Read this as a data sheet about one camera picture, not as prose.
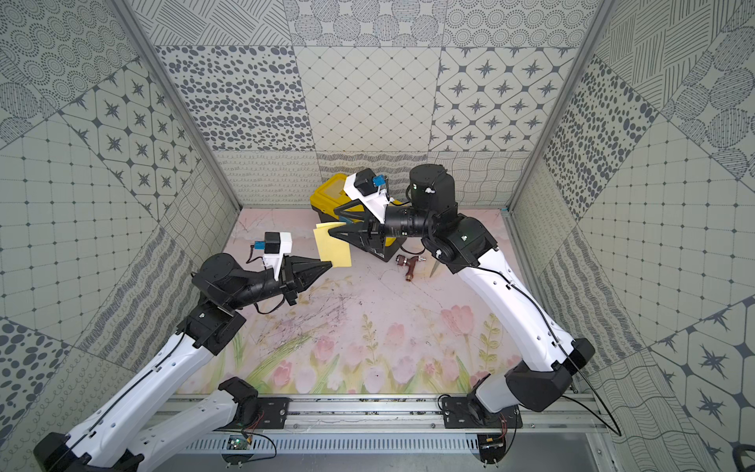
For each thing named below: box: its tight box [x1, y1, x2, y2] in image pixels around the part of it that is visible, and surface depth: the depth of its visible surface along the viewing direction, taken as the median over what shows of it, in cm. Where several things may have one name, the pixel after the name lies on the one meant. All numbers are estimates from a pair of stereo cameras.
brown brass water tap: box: [395, 253, 427, 282], surface depth 103 cm
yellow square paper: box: [312, 221, 351, 268], surface depth 57 cm
